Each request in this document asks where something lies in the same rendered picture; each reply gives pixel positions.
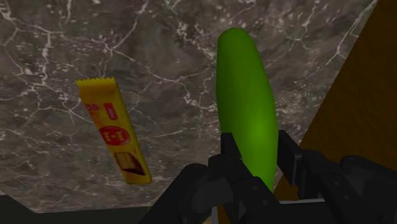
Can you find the yellow snack bar wrapper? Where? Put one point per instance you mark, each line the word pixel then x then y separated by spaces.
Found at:
pixel 115 133

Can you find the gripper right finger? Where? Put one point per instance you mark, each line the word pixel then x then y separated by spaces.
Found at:
pixel 325 183

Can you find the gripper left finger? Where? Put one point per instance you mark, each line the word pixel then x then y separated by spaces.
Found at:
pixel 223 186

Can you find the green cucumber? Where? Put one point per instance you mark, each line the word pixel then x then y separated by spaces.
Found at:
pixel 245 102

